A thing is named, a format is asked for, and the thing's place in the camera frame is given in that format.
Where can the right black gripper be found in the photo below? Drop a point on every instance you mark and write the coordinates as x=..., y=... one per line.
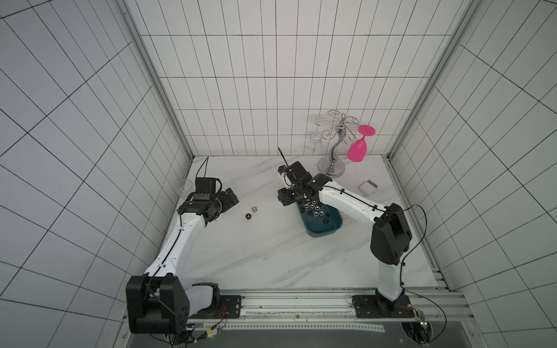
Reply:
x=289, y=183

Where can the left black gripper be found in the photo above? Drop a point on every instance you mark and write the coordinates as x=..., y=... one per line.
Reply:
x=228, y=203

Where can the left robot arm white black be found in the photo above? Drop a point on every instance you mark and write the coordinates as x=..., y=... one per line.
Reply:
x=178, y=252

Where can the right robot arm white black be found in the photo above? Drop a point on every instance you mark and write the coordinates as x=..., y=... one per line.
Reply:
x=321, y=201

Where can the teal storage box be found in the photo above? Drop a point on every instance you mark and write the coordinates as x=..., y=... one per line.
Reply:
x=319, y=219

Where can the small white cube box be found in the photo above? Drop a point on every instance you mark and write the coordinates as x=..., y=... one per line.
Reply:
x=367, y=188

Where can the clear glass cup left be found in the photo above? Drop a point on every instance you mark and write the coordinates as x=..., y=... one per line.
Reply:
x=183, y=188

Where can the silver wine glass rack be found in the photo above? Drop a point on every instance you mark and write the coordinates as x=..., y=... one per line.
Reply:
x=343, y=132

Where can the clear hanging wine glass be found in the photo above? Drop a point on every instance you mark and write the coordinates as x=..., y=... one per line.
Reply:
x=317, y=130

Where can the pink plastic wine glass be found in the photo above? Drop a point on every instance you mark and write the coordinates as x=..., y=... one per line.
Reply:
x=358, y=150

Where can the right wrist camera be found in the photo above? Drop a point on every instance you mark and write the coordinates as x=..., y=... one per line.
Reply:
x=295, y=174

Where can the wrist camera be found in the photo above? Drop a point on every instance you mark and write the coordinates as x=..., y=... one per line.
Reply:
x=295, y=174
x=208, y=186

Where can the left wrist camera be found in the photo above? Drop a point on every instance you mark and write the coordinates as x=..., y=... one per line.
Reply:
x=208, y=186

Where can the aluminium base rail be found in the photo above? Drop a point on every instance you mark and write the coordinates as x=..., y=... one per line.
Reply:
x=433, y=309

